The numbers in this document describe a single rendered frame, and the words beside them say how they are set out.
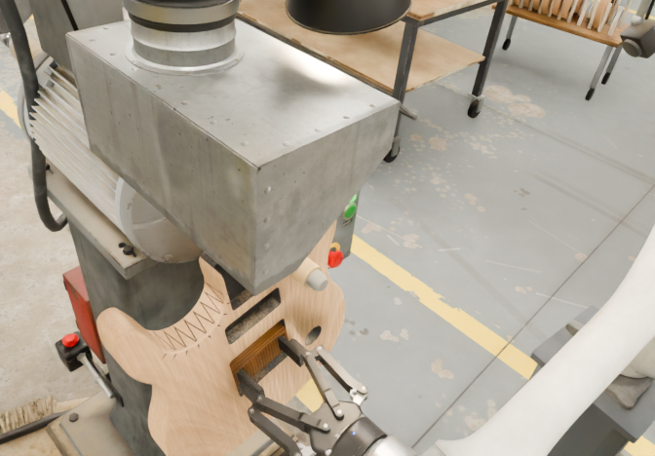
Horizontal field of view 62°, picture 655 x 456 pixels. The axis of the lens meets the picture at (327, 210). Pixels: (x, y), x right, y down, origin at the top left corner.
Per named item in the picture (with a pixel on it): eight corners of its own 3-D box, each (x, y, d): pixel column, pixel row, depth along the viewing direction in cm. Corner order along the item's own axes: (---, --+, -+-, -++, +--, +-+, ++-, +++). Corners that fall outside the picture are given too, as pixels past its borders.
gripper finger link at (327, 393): (335, 418, 71) (345, 414, 71) (301, 349, 78) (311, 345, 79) (336, 431, 74) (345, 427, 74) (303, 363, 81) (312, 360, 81)
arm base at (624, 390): (585, 313, 145) (593, 299, 142) (666, 372, 132) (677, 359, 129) (545, 345, 136) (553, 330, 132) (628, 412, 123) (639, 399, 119)
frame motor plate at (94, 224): (28, 178, 106) (23, 162, 104) (140, 138, 120) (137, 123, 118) (126, 282, 88) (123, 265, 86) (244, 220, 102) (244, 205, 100)
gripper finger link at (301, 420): (332, 435, 73) (328, 444, 72) (259, 403, 77) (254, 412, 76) (332, 422, 71) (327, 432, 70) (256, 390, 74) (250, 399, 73)
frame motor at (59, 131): (30, 177, 102) (-11, 43, 86) (158, 132, 118) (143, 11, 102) (150, 304, 81) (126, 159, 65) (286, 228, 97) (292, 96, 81)
